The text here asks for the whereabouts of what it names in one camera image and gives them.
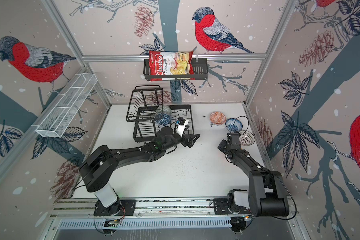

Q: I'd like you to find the orange patterned ceramic bowl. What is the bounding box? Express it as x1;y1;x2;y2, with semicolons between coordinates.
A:
209;112;226;126

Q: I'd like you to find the blue triangle patterned bowl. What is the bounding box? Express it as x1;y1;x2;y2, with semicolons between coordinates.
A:
155;115;172;126

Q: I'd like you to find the green patterned ceramic bowl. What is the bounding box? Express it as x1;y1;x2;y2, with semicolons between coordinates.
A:
156;105;172;116

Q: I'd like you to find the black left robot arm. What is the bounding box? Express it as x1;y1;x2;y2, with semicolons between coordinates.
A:
79;127;200;217

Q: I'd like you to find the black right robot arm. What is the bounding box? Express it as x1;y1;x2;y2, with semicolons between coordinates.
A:
218;132;289;218

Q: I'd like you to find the black two-tier dish rack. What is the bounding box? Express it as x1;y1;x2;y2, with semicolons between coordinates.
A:
126;85;194;143

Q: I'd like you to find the white red dotted bowl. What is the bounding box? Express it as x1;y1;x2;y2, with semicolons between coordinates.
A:
239;131;255;146

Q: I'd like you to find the blue floral ceramic bowl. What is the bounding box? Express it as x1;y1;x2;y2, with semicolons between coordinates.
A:
225;118;243;132

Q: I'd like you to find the red cassava chips bag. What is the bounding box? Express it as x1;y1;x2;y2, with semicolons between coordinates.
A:
149;51;194;81

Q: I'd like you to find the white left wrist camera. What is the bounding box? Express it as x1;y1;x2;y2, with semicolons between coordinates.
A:
175;117;189;137

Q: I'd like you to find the black wall-mounted wire basket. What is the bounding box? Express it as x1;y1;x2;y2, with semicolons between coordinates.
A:
143;58;208;82

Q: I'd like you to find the white wire mesh wall shelf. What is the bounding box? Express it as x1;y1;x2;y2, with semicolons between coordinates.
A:
36;73;98;138

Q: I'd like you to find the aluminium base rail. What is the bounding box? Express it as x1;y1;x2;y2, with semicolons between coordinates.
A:
49;196;297;230

